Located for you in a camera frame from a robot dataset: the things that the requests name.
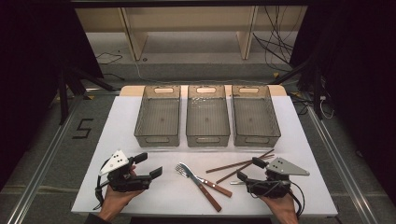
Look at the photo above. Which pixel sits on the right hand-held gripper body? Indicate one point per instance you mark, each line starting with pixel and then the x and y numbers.
pixel 274 182

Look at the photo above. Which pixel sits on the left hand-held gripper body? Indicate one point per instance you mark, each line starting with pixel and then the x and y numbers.
pixel 120 179

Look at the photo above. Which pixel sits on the small all-metal fork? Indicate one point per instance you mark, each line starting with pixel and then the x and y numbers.
pixel 238 183

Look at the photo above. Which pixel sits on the smoky transparent plastic bin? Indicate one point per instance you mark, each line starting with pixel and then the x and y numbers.
pixel 207 119
pixel 158 119
pixel 255 119

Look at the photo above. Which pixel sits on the person's left hand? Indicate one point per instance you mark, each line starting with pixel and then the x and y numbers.
pixel 116 200

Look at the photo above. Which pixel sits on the person's right hand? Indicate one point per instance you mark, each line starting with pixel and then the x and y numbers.
pixel 281 208

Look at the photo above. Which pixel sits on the white table cover sheet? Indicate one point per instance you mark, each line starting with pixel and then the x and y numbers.
pixel 149 196

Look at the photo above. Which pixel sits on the black metal stand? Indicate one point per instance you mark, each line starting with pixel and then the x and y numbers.
pixel 67 90
pixel 311 77

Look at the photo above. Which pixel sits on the light wooden shelf unit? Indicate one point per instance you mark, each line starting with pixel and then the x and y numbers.
pixel 190 18

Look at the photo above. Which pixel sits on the aluminium floor rail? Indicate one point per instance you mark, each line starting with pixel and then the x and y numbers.
pixel 37 180
pixel 342 168

